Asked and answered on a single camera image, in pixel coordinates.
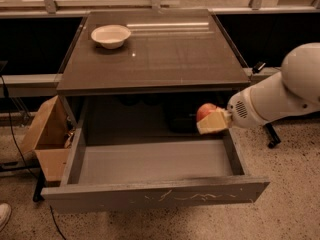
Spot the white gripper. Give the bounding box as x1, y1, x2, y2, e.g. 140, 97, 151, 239
196, 88, 267, 135

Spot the red apple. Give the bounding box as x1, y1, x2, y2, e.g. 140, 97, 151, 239
196, 103, 217, 122

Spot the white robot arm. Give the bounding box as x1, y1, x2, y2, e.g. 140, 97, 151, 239
196, 43, 320, 135

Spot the grey cabinet with counter top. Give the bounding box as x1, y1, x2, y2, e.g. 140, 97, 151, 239
57, 9, 249, 123

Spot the open grey top drawer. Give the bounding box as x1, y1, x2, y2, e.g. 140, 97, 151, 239
41, 93, 271, 214

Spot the black table leg with caster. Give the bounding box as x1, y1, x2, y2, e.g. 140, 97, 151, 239
264, 123, 281, 149

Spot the white paper bowl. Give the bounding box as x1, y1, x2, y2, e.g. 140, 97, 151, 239
91, 25, 131, 49

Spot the brown cardboard box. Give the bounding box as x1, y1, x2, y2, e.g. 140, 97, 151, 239
20, 96, 69, 186

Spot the white shoe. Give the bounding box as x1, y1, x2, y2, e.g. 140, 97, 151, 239
0, 203, 11, 231

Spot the small black adapter on rail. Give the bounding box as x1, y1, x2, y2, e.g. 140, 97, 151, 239
252, 61, 266, 74

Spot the black floor cable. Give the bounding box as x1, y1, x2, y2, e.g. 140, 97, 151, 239
0, 74, 68, 240

